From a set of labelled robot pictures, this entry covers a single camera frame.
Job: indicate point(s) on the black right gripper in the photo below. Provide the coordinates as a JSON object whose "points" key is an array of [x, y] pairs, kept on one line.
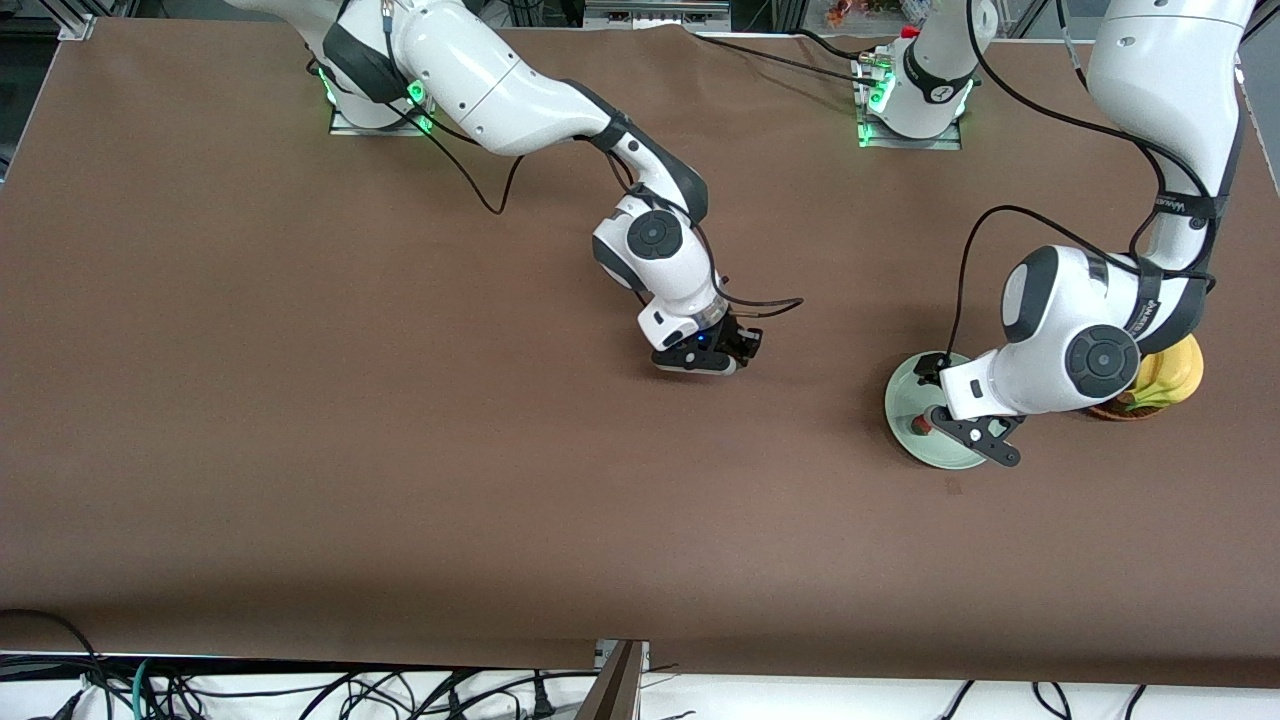
{"points": [[738, 337]]}

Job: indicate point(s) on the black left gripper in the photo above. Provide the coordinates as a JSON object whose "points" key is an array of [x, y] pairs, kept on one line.
{"points": [[929, 369]]}

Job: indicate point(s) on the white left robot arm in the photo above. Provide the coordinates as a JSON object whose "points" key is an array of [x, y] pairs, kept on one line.
{"points": [[1160, 80]]}

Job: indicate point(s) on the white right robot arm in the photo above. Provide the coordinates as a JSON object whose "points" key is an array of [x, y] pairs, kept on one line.
{"points": [[480, 70]]}

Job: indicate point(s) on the pale green round plate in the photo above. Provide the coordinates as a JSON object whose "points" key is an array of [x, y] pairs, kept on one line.
{"points": [[905, 400]]}

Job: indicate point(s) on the brown table cover sheet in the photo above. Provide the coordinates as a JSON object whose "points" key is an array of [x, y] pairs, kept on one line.
{"points": [[640, 500]]}

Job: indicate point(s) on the brown wicker basket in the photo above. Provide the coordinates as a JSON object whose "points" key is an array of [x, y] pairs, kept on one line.
{"points": [[1110, 412]]}

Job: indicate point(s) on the yellow banana bunch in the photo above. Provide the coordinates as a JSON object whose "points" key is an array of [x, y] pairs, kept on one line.
{"points": [[1185, 375]]}

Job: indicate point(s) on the orange toy pile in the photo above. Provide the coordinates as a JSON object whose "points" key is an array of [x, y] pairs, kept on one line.
{"points": [[850, 12]]}

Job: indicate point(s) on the silver metal bracket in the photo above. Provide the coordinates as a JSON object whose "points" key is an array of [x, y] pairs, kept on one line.
{"points": [[602, 655]]}

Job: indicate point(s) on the grey metal frame piece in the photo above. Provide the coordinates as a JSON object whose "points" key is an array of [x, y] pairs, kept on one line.
{"points": [[650, 15]]}

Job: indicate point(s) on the brown wooden post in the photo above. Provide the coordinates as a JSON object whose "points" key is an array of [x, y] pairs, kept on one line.
{"points": [[612, 690]]}

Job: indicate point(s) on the aluminium frame profile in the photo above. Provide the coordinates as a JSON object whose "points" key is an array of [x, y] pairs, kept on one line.
{"points": [[80, 28]]}

